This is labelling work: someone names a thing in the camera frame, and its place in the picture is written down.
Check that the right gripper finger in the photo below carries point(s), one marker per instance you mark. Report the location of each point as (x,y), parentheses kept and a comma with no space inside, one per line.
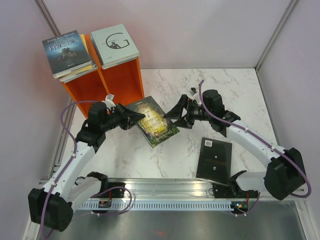
(181,123)
(176,112)

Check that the white slotted cable duct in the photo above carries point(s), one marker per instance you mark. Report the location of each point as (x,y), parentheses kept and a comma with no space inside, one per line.
(149,205)

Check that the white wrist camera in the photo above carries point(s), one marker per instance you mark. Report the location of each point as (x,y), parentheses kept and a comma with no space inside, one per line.
(193,93)
(110,98)

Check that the teal Jules Verne book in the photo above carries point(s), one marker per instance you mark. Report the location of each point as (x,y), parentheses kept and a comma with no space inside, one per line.
(109,62)

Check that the dark Wuthering Heights book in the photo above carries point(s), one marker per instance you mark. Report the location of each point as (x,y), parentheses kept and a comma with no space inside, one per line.
(66,53)

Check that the orange wooden shelf box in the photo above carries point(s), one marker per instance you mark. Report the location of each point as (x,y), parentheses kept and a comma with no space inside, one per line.
(124,81)

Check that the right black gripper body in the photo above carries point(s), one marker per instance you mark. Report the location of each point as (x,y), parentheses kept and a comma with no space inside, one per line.
(196,112)

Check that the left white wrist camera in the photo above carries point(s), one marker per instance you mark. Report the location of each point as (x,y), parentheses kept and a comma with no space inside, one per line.
(110,98)

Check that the yellow book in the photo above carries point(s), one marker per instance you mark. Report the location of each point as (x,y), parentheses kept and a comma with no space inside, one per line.
(88,67)

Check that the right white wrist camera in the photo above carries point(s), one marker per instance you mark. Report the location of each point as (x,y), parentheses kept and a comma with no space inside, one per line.
(193,93)

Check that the green garden book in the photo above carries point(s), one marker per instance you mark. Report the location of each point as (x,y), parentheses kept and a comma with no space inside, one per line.
(155,128)

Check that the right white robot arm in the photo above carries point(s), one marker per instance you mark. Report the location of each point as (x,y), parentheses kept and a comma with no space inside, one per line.
(284,168)

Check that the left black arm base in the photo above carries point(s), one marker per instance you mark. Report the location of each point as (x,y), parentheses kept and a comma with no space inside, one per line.
(112,190)

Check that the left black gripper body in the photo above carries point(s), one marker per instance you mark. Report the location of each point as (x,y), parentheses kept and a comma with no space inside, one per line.
(116,118)

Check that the black book with barcode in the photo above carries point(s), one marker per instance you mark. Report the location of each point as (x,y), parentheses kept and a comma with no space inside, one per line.
(214,162)

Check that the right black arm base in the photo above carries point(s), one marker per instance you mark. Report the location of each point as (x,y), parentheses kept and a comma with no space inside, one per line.
(226,192)

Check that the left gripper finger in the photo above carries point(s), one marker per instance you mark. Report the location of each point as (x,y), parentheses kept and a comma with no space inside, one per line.
(128,114)
(130,124)

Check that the pale Great Gatsby book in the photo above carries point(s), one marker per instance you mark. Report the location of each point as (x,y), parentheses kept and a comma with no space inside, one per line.
(113,41)

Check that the purple galaxy Crusoe book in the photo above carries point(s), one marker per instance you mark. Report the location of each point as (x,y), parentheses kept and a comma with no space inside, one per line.
(70,77)

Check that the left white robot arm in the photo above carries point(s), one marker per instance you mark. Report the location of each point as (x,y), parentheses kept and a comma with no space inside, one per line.
(54,204)

